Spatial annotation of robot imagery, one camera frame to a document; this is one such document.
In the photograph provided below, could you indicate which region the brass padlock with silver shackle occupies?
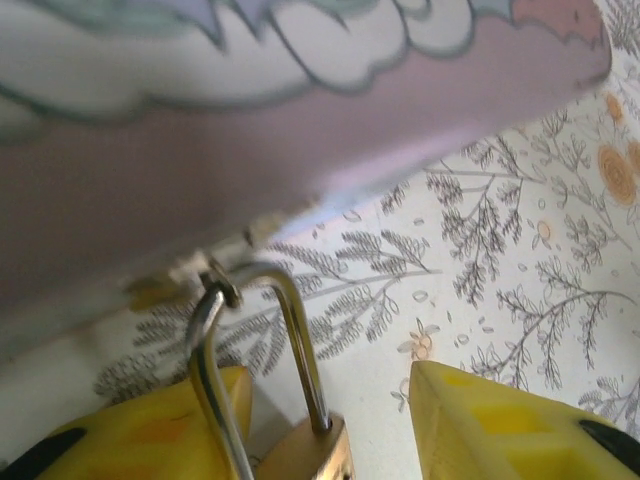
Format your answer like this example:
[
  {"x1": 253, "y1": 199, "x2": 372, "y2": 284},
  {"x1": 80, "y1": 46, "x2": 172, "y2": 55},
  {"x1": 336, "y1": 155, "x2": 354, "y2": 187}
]
[{"x1": 187, "y1": 263, "x2": 357, "y2": 480}]

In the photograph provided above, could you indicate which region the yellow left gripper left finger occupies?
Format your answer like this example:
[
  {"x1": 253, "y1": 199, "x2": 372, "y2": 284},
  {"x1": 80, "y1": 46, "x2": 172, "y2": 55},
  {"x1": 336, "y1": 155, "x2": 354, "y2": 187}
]
[{"x1": 0, "y1": 364, "x2": 254, "y2": 480}]

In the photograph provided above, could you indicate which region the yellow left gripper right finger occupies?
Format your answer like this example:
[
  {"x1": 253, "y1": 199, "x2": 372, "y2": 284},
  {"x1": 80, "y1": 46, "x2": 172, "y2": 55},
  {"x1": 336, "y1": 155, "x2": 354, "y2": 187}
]
[{"x1": 408, "y1": 360, "x2": 640, "y2": 480}]

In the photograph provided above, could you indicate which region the pink printed box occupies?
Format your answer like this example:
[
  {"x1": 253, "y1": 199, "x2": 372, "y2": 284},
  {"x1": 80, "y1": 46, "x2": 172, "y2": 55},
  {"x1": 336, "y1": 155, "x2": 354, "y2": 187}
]
[{"x1": 0, "y1": 0, "x2": 614, "y2": 364}]

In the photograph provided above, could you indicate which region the floral tablecloth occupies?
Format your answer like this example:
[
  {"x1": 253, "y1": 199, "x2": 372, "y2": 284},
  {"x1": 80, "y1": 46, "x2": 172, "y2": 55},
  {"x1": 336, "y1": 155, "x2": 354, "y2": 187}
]
[{"x1": 0, "y1": 0, "x2": 640, "y2": 480}]

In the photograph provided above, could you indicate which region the metal box hasp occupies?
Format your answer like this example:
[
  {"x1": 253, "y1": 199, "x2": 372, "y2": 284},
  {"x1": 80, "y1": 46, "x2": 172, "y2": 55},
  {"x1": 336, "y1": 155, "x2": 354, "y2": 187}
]
[{"x1": 169, "y1": 219, "x2": 281, "y2": 309}]

